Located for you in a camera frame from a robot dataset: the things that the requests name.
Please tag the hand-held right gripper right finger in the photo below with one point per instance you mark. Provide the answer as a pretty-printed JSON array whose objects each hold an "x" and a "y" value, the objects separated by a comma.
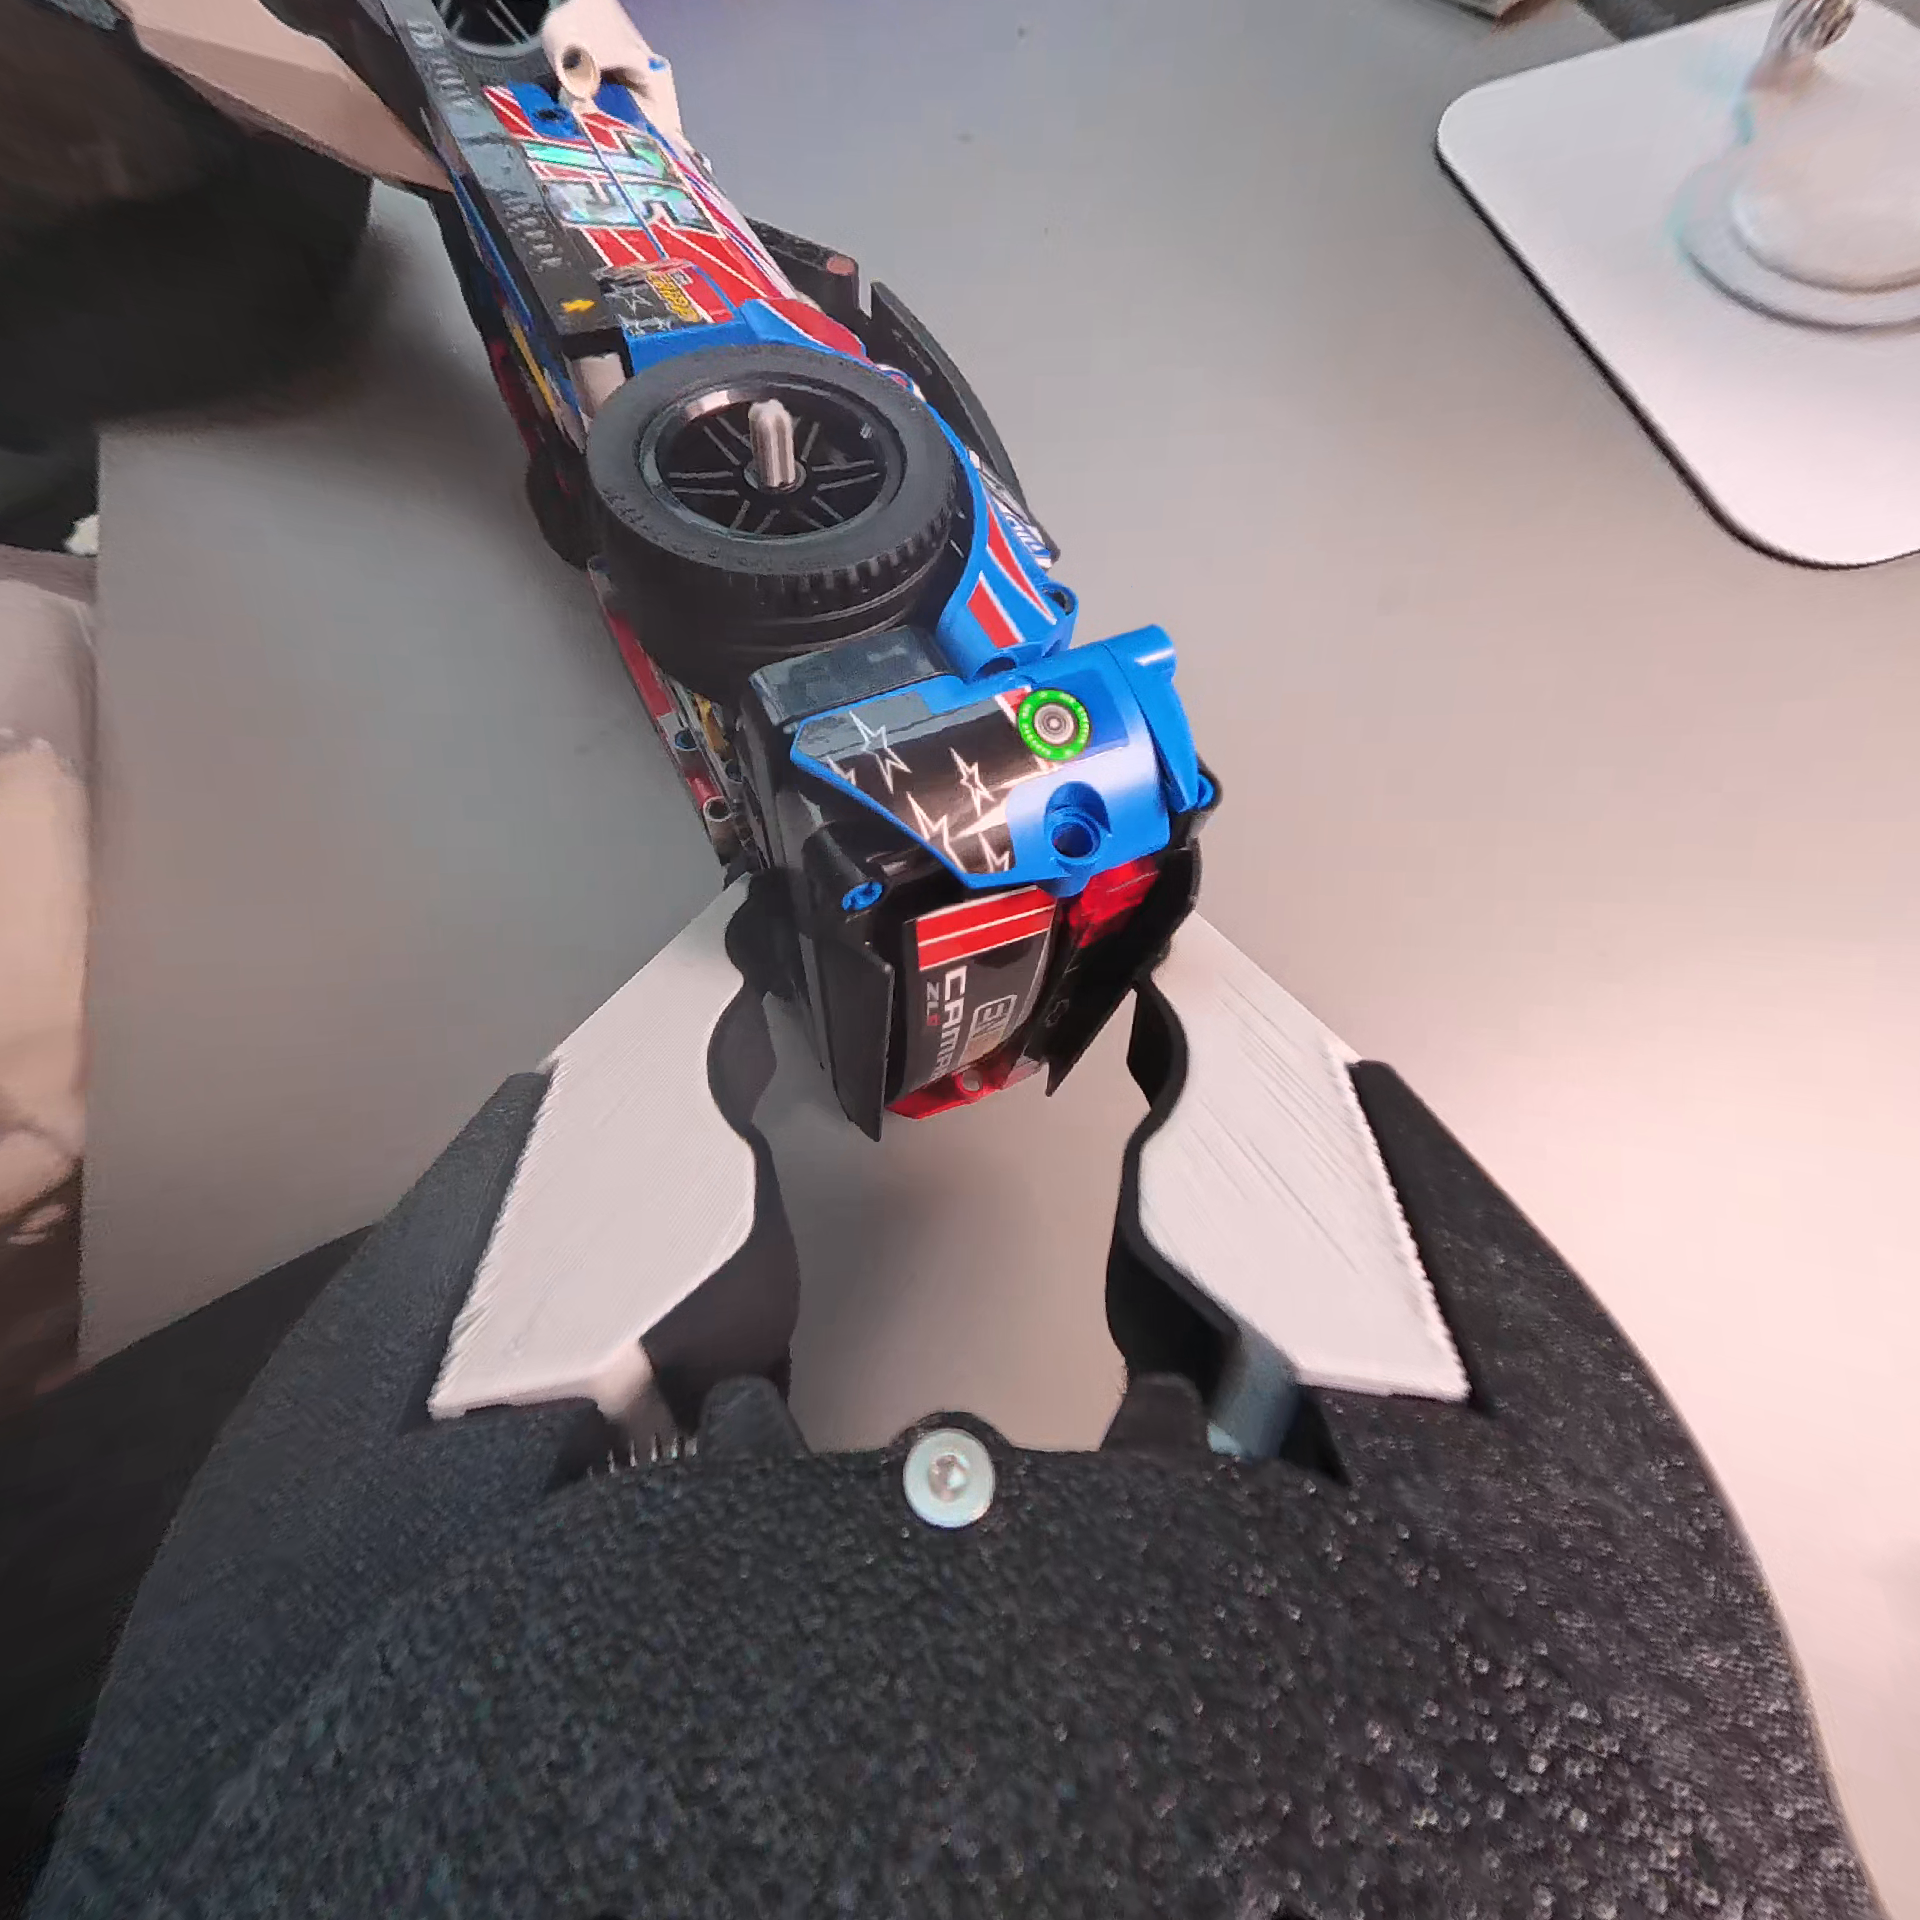
[{"x": 1275, "y": 1201}]

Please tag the blue white brick toy car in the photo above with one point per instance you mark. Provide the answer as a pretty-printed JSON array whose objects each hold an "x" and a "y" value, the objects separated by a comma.
[{"x": 781, "y": 464}]

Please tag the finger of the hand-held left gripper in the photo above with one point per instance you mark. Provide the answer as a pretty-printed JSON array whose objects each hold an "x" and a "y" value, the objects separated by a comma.
[{"x": 285, "y": 90}]

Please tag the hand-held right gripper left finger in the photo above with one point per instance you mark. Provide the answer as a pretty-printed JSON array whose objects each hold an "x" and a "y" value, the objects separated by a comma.
[{"x": 615, "y": 1185}]

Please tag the white monitor stand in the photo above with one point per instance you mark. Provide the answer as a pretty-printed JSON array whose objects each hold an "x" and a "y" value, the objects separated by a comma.
[{"x": 1621, "y": 301}]

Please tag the person's pale printed pants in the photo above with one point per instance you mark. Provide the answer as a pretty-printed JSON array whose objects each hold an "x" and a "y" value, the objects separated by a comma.
[{"x": 38, "y": 900}]

